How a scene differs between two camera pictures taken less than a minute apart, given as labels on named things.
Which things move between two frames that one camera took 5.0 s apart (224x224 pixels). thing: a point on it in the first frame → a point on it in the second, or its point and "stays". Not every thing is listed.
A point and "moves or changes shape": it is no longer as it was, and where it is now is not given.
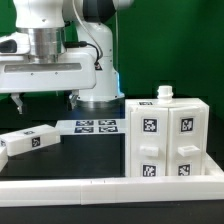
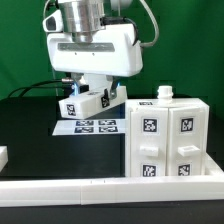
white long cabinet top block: x=30 y=139 moves or changes shape
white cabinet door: x=186 y=141 stays
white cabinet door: x=149 y=142 stays
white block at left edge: x=4 y=157 stays
